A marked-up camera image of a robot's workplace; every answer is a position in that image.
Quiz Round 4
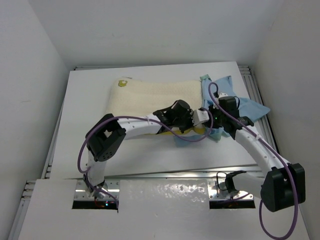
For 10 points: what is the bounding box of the cream yellow pillow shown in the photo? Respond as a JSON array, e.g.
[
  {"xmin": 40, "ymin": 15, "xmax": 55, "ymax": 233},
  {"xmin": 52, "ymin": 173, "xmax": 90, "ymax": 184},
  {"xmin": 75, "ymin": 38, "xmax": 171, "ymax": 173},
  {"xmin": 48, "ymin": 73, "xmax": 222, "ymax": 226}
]
[{"xmin": 106, "ymin": 77, "xmax": 205, "ymax": 137}]

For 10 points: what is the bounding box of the aluminium frame rail right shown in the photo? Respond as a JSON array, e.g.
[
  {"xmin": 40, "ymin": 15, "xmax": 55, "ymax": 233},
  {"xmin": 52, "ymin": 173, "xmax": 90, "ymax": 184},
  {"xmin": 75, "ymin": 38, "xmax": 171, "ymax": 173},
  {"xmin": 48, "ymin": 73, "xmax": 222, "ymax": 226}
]
[{"xmin": 238, "ymin": 65, "xmax": 279, "ymax": 152}]

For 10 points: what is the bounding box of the blue green pillowcase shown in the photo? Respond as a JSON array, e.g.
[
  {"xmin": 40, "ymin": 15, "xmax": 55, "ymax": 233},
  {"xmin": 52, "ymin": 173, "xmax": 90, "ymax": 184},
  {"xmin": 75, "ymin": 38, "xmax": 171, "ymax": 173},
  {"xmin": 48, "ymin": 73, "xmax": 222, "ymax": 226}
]
[{"xmin": 173, "ymin": 74, "xmax": 270, "ymax": 147}]

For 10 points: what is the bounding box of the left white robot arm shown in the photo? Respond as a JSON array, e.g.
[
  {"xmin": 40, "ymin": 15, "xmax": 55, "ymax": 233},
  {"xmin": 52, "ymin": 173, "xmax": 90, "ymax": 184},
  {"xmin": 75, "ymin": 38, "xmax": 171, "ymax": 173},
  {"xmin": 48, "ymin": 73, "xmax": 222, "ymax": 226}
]
[{"xmin": 84, "ymin": 100, "xmax": 193, "ymax": 192}]

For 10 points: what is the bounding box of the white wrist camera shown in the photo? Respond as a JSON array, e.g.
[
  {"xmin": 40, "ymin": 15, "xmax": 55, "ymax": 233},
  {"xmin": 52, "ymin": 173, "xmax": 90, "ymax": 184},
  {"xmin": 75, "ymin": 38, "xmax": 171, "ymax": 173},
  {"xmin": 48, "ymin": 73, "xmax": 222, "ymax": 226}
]
[
  {"xmin": 191, "ymin": 109, "xmax": 210, "ymax": 126},
  {"xmin": 218, "ymin": 92, "xmax": 229, "ymax": 99}
]

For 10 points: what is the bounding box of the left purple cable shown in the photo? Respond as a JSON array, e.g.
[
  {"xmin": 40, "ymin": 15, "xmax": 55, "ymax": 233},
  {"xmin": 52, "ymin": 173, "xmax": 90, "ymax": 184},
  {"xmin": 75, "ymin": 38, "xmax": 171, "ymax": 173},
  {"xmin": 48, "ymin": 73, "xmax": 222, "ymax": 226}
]
[{"xmin": 77, "ymin": 107, "xmax": 214, "ymax": 208}]

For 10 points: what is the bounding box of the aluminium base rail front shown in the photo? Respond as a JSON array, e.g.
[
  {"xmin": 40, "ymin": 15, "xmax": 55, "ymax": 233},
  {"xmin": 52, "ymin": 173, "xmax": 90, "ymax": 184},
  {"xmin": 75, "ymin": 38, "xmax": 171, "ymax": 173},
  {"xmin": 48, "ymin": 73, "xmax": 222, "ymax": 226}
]
[{"xmin": 74, "ymin": 168, "xmax": 254, "ymax": 205}]

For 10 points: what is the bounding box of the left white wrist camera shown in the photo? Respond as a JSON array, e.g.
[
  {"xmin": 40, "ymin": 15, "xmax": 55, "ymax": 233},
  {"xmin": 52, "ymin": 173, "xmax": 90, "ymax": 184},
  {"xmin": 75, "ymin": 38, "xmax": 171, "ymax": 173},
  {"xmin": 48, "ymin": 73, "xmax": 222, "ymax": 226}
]
[{"xmin": 191, "ymin": 109, "xmax": 210, "ymax": 126}]

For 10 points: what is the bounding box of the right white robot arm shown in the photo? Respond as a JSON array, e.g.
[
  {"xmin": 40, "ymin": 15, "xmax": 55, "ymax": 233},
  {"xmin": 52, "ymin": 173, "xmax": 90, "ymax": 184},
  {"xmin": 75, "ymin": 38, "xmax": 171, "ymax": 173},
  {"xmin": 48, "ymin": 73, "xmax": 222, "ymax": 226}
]
[{"xmin": 208, "ymin": 96, "xmax": 306, "ymax": 212}]

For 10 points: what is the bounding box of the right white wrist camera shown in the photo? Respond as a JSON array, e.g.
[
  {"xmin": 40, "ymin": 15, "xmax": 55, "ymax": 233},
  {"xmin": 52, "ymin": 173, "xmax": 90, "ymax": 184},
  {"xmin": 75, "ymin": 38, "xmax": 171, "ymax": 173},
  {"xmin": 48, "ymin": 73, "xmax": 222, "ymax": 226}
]
[{"xmin": 218, "ymin": 92, "xmax": 229, "ymax": 99}]

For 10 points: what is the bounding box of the purple cable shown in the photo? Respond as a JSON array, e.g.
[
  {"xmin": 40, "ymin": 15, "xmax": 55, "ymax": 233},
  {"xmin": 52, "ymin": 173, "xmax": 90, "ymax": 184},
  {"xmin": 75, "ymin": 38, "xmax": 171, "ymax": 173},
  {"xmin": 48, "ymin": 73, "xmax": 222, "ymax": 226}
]
[
  {"xmin": 77, "ymin": 107, "xmax": 214, "ymax": 208},
  {"xmin": 207, "ymin": 82, "xmax": 299, "ymax": 240}
]

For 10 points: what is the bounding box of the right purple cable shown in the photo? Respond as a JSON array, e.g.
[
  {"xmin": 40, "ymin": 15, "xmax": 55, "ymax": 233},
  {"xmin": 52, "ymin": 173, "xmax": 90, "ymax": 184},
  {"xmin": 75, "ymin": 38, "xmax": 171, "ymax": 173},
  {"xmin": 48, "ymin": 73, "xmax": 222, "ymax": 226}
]
[{"xmin": 207, "ymin": 82, "xmax": 299, "ymax": 240}]

